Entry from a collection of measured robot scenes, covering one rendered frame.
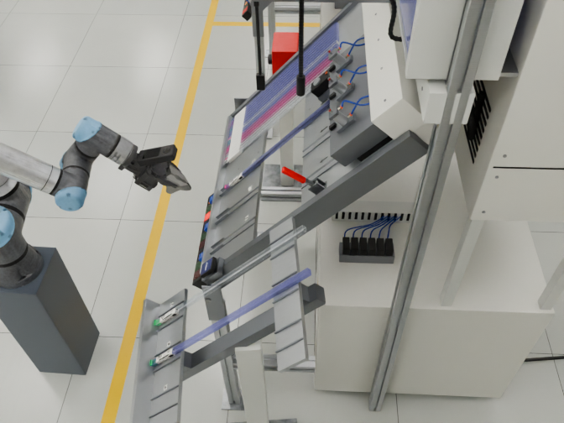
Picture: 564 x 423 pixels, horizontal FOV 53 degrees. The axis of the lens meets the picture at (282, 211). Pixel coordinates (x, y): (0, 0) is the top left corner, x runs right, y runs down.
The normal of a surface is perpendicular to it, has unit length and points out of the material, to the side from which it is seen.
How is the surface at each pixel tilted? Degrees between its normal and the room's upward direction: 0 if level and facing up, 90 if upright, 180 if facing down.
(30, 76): 0
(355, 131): 48
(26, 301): 90
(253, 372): 90
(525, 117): 90
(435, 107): 90
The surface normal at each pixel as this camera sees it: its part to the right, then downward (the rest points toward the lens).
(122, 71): -0.02, -0.66
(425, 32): -0.05, 0.75
